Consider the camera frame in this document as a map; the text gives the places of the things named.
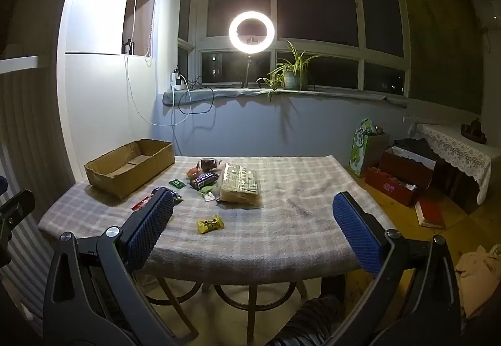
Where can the clear pack of wafers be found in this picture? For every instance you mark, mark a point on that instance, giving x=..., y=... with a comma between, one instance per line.
x=238, y=181

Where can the brown cardboard box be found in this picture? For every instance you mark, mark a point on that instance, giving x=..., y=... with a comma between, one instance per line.
x=117, y=181

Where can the green flat snack packet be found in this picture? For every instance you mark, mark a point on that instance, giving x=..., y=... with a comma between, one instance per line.
x=176, y=183

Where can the brown chocolate bar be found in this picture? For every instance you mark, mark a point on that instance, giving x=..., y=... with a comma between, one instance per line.
x=207, y=177
x=200, y=184

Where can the red snack packet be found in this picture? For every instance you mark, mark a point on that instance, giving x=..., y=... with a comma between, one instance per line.
x=141, y=203

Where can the green shopping bag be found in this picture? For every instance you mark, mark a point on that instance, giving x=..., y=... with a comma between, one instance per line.
x=360, y=150

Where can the orange brown candy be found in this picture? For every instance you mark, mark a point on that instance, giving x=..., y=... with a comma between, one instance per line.
x=192, y=172

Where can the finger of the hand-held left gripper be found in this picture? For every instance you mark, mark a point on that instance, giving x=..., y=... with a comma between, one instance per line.
x=17, y=209

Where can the white lace cloth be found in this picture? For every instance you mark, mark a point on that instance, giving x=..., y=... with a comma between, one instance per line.
x=462, y=150

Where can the dark shiny snack packet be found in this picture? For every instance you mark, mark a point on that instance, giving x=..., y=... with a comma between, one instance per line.
x=178, y=198

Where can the red book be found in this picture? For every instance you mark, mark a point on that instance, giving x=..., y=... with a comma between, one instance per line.
x=430, y=213

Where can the yellow wrapped candy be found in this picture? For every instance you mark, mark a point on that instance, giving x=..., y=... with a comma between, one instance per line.
x=209, y=224

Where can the dark figurine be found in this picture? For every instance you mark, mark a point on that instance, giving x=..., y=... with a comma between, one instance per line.
x=474, y=130

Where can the wooden wall shelf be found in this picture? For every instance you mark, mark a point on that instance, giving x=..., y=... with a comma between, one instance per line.
x=143, y=17

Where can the grey sill cloth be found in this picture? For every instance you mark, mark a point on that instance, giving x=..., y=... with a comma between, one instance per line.
x=313, y=94

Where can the dark folded clothes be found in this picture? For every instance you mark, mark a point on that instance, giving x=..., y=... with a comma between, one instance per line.
x=415, y=148

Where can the pink wafer packet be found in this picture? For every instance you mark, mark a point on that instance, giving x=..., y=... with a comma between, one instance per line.
x=211, y=197

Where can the checked tablecloth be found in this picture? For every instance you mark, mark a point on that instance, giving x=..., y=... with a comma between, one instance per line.
x=274, y=228

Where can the window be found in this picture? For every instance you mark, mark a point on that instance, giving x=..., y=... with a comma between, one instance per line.
x=313, y=1

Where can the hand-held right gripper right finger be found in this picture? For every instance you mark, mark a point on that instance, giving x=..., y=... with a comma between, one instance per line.
x=358, y=232

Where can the dark brown round snack packet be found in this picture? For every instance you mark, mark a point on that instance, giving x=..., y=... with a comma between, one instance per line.
x=207, y=164

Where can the peach cloth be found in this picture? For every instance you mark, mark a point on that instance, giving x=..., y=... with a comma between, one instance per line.
x=479, y=279

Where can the white power strip with chargers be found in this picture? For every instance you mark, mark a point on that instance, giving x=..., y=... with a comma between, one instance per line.
x=178, y=82

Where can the potted spider plant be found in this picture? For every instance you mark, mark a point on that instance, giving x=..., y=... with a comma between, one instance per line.
x=291, y=78

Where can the light green candy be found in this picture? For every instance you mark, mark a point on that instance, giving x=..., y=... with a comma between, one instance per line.
x=204, y=192

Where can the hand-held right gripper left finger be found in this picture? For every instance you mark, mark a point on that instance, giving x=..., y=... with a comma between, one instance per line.
x=150, y=228

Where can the red cardboard box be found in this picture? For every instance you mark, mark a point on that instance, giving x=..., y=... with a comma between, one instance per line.
x=407, y=173

